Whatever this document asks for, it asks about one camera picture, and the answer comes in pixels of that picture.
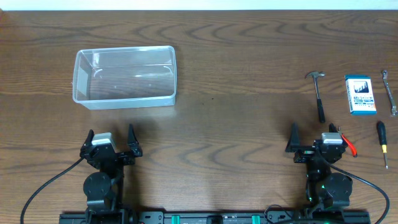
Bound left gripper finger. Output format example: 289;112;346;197
127;124;139;146
83;129;95;146

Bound blue white cardboard box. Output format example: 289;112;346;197
345;75;377;116

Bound clear plastic container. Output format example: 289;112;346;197
72;45;177;110

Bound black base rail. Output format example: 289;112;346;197
58;210;371;224

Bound small claw hammer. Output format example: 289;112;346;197
305;71;326;123

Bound red handled pliers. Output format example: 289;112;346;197
338;126;358;157

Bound black yellow screwdriver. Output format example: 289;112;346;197
376;121;389;169

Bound silver double-ended wrench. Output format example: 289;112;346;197
381;70;397;116

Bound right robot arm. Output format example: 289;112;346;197
285;123;353;219

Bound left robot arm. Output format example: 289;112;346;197
80;124;143;223

